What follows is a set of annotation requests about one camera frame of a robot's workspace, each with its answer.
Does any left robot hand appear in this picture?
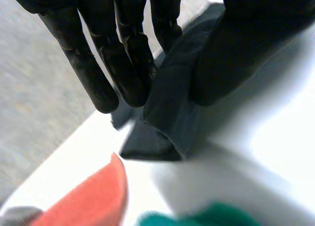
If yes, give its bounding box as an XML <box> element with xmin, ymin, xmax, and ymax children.
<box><xmin>6</xmin><ymin>0</ymin><xmax>315</xmax><ymax>114</ymax></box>

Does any dark blue cloth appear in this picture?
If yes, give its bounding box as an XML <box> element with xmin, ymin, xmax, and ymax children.
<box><xmin>110</xmin><ymin>3</ymin><xmax>226</xmax><ymax>162</ymax></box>

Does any teal towel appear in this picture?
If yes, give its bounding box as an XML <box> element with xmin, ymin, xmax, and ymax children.
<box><xmin>136</xmin><ymin>202</ymin><xmax>263</xmax><ymax>226</ymax></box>

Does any coral towel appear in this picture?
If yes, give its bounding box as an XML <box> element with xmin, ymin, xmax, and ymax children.
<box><xmin>29</xmin><ymin>152</ymin><xmax>128</xmax><ymax>226</ymax></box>

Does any grey towel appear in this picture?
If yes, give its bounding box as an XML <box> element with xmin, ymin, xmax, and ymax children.
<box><xmin>0</xmin><ymin>205</ymin><xmax>43</xmax><ymax>226</ymax></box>

